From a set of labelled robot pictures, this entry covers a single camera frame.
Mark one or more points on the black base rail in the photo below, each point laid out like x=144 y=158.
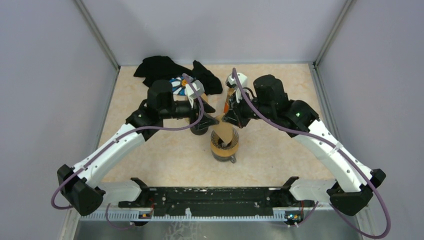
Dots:
x=216 y=201

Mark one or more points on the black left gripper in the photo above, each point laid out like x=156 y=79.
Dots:
x=195 y=110

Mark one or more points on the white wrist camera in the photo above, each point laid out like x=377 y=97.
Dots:
x=235 y=86
x=193 y=89

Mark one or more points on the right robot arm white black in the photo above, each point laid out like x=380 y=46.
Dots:
x=353 y=183

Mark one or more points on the orange coffee filter box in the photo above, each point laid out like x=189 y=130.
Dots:
x=228 y=99

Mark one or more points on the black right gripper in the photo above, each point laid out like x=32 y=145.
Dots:
x=234 y=115

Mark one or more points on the smoky glass pitcher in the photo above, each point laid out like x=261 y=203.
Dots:
x=232 y=159

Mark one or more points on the black cloth with flower print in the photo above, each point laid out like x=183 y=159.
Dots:
x=158 y=67

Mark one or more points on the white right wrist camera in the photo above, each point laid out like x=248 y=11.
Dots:
x=235 y=86

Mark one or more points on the brown paper coffee filter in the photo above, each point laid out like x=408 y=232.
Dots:
x=205 y=98

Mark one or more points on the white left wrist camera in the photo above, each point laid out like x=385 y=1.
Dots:
x=193 y=89

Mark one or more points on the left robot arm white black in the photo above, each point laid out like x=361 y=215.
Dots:
x=82 y=184

